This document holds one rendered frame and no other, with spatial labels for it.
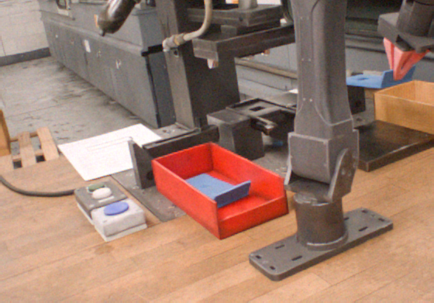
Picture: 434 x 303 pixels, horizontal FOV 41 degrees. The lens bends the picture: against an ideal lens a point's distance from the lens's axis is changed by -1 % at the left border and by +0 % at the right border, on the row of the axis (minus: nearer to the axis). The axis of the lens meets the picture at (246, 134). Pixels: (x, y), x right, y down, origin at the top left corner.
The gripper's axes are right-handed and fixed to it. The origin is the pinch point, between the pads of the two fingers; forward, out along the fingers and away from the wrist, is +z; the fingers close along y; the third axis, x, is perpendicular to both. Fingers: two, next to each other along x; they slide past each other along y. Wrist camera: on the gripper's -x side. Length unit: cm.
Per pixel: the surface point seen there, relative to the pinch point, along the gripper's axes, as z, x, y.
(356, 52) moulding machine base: 41, -48, 60
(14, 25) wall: 452, -42, 828
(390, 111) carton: 15.8, -9.8, 7.0
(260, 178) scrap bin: 12.2, 26.9, -3.4
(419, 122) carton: 12.8, -10.0, -0.4
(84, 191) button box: 23, 51, 14
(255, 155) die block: 22.3, 18.4, 11.2
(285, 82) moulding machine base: 78, -51, 97
